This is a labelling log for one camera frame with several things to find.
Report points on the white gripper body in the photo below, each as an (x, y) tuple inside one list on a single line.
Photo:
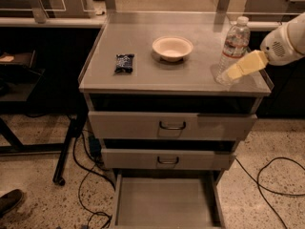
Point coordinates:
[(275, 50)]

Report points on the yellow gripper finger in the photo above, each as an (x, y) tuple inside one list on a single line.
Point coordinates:
[(250, 63)]

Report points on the clear plastic water bottle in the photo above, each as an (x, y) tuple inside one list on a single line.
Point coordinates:
[(235, 46)]

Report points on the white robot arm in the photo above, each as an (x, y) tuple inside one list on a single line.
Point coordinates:
[(300, 20)]

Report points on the grey top drawer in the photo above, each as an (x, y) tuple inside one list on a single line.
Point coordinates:
[(174, 126)]

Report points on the grey drawer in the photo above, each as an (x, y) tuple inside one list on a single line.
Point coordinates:
[(174, 126), (166, 202), (166, 159)]

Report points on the grey drawer cabinet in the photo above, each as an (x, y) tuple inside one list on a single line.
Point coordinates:
[(158, 86)]

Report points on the grey bottom drawer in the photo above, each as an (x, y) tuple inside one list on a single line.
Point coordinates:
[(166, 202)]

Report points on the grey middle drawer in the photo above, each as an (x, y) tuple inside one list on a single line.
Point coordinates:
[(166, 159)]

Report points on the white horizontal pipe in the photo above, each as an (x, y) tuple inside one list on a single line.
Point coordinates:
[(263, 26)]

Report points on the white paper bowl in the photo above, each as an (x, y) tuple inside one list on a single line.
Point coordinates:
[(172, 48)]

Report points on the dark blue snack packet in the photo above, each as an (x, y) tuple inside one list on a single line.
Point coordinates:
[(124, 63)]

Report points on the black shoe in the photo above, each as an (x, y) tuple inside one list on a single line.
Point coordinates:
[(10, 200)]

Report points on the black metal table frame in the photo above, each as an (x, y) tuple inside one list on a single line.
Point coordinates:
[(49, 108)]

